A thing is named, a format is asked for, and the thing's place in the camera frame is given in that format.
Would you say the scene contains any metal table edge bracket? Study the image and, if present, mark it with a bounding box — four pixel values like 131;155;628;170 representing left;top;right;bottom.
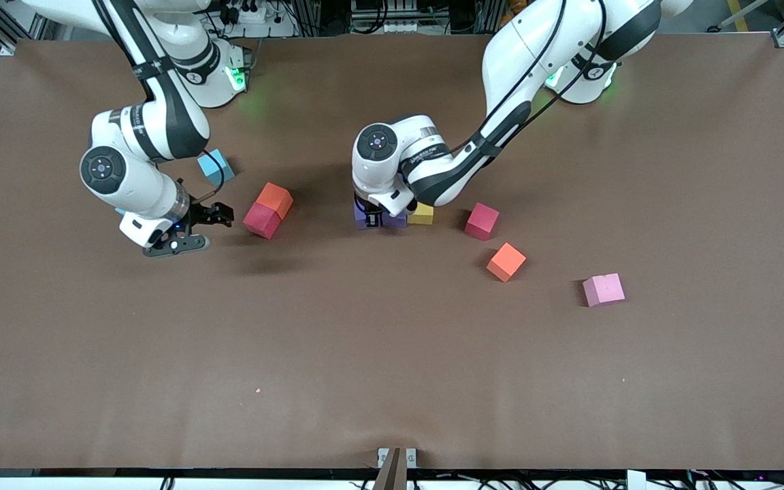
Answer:
376;446;419;470

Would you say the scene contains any orange foam cube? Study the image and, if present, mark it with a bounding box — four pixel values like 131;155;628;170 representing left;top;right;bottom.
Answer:
255;181;295;221
487;243;527;284

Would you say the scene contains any aluminium frame post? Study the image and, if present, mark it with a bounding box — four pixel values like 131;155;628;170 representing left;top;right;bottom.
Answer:
475;0;507;35
295;0;325;36

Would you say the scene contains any pink foam cube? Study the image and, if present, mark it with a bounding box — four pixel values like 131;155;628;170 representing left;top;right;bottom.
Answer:
582;273;626;308

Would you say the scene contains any red foam cube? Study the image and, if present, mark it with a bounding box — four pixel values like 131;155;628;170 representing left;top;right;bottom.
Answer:
242;202;282;240
464;202;501;242

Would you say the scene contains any brown strip under bracket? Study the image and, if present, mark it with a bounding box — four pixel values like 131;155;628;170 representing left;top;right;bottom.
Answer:
372;448;410;490

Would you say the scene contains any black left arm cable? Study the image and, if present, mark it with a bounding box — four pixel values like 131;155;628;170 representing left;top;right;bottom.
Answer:
450;0;610;154

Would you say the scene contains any white electronics box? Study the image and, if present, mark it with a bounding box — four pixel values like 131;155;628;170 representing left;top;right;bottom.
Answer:
350;0;421;35

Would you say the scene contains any white power strip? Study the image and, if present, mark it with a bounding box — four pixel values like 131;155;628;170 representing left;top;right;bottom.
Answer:
218;0;297;38

